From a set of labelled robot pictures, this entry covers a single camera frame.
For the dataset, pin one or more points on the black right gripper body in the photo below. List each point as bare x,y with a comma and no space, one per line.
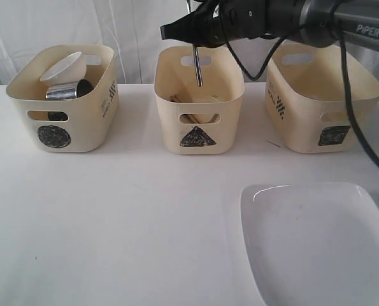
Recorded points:
234,20

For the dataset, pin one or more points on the steel spoon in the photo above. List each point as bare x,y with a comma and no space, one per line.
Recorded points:
197,66

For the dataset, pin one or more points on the wooden chopstick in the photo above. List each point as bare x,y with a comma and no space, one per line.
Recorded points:
191,119
180,98

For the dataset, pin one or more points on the small steel cup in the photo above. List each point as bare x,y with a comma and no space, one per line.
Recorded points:
83,87

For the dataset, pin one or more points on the white plastic bowl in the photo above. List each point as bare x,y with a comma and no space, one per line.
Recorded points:
69,69

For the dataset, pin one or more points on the steel mug with handle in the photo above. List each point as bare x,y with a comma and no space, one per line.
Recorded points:
62,91

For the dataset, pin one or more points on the white square plate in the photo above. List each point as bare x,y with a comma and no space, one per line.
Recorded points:
312,244

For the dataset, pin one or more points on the steel fork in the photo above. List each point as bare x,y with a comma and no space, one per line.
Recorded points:
214,118

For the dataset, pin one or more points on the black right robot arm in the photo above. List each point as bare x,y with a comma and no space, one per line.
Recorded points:
313,23

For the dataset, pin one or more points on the cream bin with triangle mark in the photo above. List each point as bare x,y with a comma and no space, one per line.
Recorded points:
222,93

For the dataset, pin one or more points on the cream bin with square mark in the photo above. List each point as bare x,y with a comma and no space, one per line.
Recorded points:
305,99

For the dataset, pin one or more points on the cream bin with circle mark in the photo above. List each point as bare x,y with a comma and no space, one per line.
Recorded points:
89,117

